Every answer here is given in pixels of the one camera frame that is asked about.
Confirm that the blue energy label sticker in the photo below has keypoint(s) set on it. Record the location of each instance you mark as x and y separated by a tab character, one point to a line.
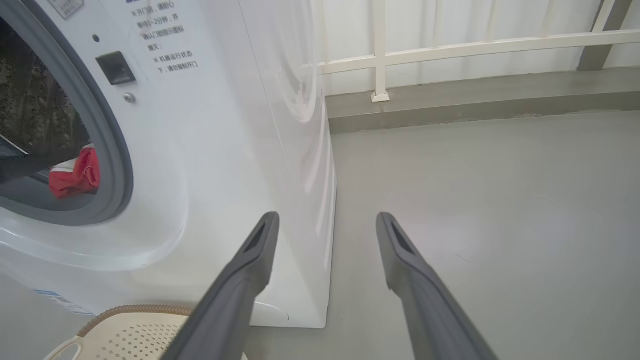
62	301

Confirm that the cream laundry basket brown rim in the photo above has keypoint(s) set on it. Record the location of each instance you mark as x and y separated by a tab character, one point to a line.
135	335

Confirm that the white drying rack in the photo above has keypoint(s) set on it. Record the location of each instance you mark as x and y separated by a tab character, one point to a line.
380	50

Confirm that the white front-load washing machine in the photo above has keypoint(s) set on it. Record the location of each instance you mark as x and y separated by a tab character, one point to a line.
225	150

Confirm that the red and white garment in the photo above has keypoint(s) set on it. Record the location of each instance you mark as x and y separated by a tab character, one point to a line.
75	177

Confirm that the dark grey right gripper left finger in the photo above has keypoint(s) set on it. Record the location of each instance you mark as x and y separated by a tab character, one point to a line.
235	300

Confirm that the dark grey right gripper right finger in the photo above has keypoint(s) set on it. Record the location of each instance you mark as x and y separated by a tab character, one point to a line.
430	310

